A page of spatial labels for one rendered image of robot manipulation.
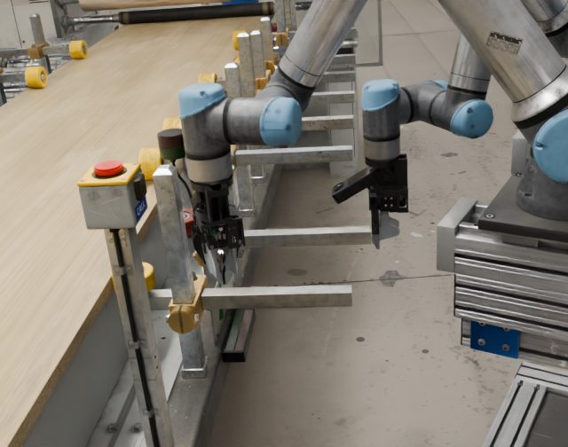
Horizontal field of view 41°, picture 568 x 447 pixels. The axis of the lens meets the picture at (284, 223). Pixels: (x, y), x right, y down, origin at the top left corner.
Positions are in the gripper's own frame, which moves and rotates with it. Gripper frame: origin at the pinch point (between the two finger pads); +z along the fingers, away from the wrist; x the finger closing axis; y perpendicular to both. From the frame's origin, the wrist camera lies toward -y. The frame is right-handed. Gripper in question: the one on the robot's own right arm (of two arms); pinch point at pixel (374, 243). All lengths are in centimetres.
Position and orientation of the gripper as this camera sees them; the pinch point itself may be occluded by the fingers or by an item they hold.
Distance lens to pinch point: 166.4
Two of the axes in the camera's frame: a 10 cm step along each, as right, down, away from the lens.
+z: 0.8, 9.1, 4.2
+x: 0.9, -4.2, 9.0
